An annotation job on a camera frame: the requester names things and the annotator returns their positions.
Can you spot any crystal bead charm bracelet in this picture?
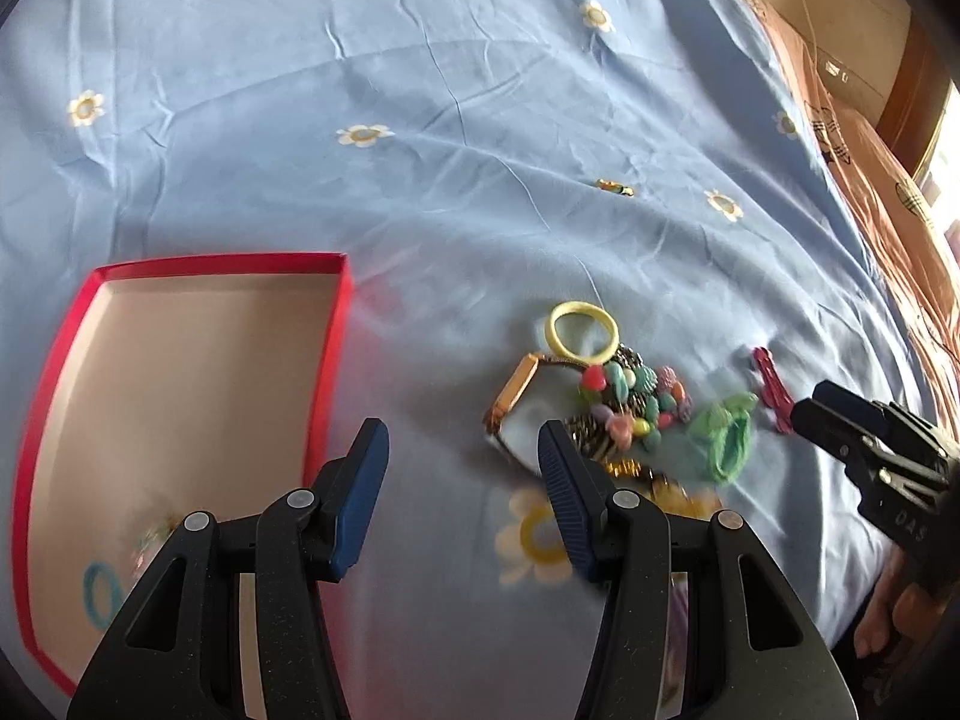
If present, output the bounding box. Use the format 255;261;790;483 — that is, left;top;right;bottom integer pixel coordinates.
130;515;179;568

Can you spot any red shallow jewelry box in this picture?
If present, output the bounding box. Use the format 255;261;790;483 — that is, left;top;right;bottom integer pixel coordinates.
10;252;352;694

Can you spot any colourful bead bracelet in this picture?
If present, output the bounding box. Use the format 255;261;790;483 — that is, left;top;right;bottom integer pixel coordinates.
565;346;697;458

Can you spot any green hair tie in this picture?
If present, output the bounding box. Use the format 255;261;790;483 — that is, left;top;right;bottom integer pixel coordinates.
685;390;762;485

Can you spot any blue hair tie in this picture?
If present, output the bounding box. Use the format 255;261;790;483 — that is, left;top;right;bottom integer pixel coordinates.
81;560;129;632

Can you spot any person's right hand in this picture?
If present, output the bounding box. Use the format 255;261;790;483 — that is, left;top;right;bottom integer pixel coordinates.
854;546;947;658

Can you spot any red hair clip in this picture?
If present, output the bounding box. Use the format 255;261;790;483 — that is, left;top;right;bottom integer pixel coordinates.
752;346;794;434

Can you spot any blue floral bed sheet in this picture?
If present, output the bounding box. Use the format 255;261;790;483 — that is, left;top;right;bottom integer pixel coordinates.
2;0;932;718

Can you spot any yellow translucent claw clip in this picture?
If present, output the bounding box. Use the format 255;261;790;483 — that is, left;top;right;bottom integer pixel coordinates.
602;457;722;522

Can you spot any orange patterned blanket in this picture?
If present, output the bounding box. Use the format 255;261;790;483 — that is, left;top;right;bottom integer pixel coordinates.
743;0;958;434

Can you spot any yellow hair tie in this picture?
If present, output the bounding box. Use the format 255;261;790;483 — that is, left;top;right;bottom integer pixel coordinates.
543;299;622;364

